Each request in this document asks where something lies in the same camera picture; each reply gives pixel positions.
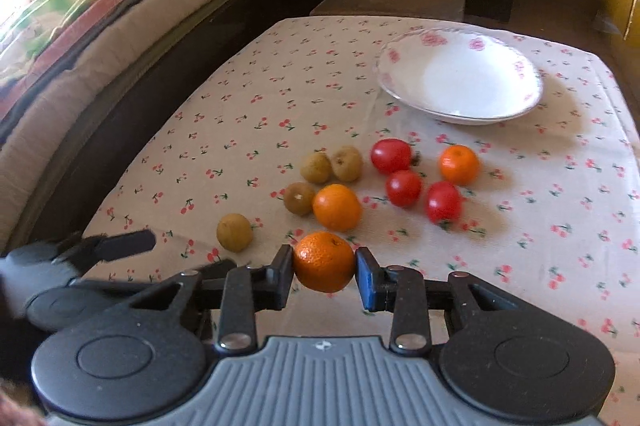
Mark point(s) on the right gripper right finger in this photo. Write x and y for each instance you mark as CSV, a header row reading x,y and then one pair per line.
x,y
405,294

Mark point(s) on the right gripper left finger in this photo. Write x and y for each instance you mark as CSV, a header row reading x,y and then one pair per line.
x,y
242,293

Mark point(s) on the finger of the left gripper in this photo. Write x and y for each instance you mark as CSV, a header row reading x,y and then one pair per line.
x,y
117,244

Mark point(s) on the orange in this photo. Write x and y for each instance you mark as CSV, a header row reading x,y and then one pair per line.
x,y
337,208
459,165
324,262

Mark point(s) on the red tomato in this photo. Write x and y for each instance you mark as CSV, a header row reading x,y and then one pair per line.
x,y
391,155
443,203
403,188

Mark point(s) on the dark brown longan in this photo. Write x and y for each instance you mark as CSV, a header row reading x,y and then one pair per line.
x,y
298,198

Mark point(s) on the bed with mattress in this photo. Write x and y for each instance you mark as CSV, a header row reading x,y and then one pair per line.
x,y
67,140

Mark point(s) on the cherry print tablecloth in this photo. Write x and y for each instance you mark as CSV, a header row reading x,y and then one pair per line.
x,y
553,217

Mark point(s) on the white floral plate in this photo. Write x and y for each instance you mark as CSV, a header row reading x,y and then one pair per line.
x,y
459,76

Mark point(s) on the brown wooden stool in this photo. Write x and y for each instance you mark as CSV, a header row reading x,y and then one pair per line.
x,y
446,10

